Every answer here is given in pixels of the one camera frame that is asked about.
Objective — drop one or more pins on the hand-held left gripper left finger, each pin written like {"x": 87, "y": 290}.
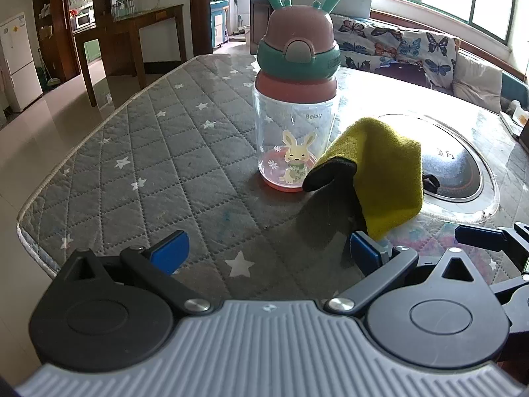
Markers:
{"x": 171, "y": 250}

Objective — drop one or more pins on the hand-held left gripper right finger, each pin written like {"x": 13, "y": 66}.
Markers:
{"x": 368, "y": 254}

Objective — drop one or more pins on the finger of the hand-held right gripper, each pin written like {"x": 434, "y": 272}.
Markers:
{"x": 479, "y": 233}
{"x": 518, "y": 293}

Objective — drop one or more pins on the yellow grey microfiber cloth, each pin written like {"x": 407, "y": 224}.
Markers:
{"x": 384, "y": 165}

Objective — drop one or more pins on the teal pink antler bottle lid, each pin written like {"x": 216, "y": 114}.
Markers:
{"x": 297, "y": 25}

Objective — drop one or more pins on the grey quilted star table cover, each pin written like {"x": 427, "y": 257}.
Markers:
{"x": 165, "y": 165}

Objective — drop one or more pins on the sofa with blue cover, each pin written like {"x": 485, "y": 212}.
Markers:
{"x": 512, "y": 87}

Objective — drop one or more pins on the grey pillow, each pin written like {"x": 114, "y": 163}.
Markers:
{"x": 477, "y": 80}

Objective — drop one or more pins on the black bag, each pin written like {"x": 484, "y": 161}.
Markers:
{"x": 405, "y": 75}

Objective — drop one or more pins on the small butterfly print pillow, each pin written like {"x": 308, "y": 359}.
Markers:
{"x": 434, "y": 58}

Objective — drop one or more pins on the broom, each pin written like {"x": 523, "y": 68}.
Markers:
{"x": 50, "y": 79}

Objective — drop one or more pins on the large butterfly print pillow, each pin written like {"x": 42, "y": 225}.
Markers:
{"x": 372, "y": 41}

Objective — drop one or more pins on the blue storage cabinet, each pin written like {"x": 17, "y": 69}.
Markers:
{"x": 218, "y": 25}

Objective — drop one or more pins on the dark wooden table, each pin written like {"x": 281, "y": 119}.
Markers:
{"x": 136, "y": 18}

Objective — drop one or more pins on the white refrigerator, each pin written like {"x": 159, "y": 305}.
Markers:
{"x": 18, "y": 66}

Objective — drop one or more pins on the dark wooden door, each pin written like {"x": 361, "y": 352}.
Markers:
{"x": 258, "y": 25}

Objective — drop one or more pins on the white microwave oven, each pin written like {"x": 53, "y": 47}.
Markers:
{"x": 84, "y": 20}

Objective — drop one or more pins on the row of glass jars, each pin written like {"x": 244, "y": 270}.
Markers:
{"x": 124, "y": 7}

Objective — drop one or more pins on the dark wooden shelf cabinet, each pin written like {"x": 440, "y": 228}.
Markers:
{"x": 53, "y": 16}

